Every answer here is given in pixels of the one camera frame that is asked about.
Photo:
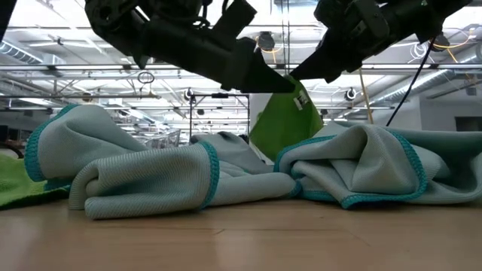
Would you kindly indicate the dark wall window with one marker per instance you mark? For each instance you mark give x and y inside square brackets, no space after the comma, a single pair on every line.
[468,124]

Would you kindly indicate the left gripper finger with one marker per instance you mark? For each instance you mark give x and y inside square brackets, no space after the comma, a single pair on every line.
[252,75]

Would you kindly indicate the silver air duct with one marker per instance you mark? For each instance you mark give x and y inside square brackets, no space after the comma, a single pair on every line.
[19,52]

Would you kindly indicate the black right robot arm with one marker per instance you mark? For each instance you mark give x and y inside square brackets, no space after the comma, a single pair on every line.
[448,9]

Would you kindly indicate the light blue microfiber towel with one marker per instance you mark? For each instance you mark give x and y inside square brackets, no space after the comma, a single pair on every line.
[143,180]
[361,165]

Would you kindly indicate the white building pillar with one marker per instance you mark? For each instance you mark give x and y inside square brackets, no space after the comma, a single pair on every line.
[256,109]

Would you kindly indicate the green microfiber towel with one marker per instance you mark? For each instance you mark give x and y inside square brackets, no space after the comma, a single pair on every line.
[282,128]
[15,184]

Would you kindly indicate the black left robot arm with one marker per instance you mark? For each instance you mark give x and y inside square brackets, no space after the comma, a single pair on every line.
[109,19]

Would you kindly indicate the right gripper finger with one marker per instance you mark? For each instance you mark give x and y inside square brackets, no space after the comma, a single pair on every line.
[324,60]

